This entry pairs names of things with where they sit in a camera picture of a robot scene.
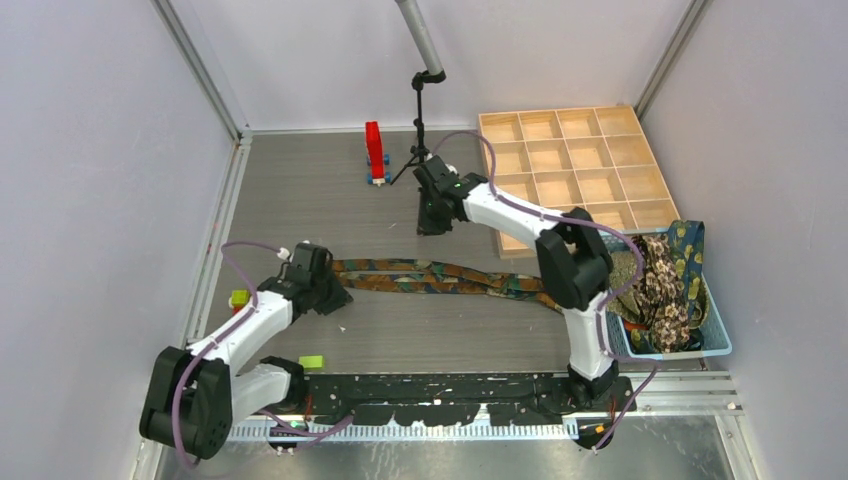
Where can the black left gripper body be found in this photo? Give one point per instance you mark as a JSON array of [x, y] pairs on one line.
[[322, 286]]

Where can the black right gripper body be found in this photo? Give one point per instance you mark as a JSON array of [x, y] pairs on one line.
[[429, 201]]

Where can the blue orange green tie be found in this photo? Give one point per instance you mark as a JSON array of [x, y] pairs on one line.
[[417, 276]]

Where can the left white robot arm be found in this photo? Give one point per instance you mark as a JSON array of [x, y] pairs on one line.
[[197, 393]]

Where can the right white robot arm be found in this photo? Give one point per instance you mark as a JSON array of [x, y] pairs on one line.
[[573, 261]]

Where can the black tripod stand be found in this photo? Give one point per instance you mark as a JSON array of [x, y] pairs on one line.
[[419, 151]]

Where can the green red toy blocks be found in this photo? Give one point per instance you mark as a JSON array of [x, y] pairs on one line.
[[238, 300]]

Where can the lime green block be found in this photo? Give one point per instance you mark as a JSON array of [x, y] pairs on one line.
[[312, 362]]

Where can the red toy block truck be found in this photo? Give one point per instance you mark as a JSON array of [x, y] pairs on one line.
[[377, 159]]

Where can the wooden compartment tray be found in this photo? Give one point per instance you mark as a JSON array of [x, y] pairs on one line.
[[596, 158]]

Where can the grey pole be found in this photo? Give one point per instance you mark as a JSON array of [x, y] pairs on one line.
[[418, 29]]

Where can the green vine pattern tie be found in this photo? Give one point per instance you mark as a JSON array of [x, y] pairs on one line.
[[624, 304]]

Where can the brown floral black tie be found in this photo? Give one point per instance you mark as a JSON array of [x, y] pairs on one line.
[[671, 301]]

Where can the blue tie yellow leaves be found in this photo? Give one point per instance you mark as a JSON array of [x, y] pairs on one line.
[[686, 240]]

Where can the light blue plastic basket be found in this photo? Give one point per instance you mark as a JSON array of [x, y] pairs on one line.
[[628, 339]]

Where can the aluminium front rail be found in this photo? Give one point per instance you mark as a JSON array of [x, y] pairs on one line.
[[662, 396]]

